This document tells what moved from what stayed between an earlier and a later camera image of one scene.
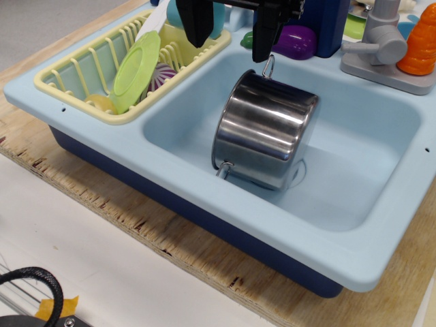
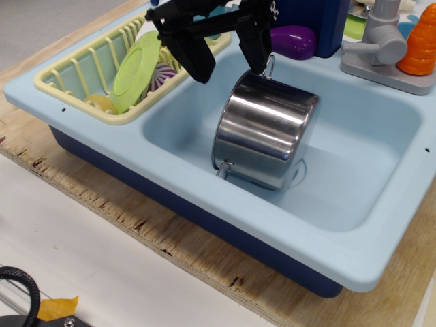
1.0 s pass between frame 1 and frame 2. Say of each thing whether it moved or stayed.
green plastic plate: stayed
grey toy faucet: stayed
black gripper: moved
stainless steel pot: stayed
